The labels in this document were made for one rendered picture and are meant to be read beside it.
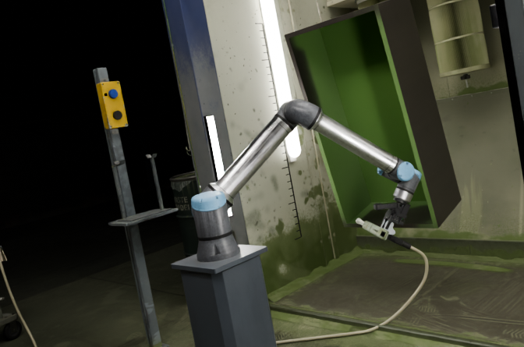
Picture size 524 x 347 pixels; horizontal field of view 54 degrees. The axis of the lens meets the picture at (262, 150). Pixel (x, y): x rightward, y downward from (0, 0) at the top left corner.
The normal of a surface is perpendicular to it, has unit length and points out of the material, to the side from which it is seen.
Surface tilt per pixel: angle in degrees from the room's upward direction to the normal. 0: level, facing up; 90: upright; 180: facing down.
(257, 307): 90
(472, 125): 57
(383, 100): 102
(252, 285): 90
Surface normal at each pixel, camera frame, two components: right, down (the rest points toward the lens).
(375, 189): -0.62, 0.36
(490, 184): -0.68, -0.39
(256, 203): 0.70, -0.09
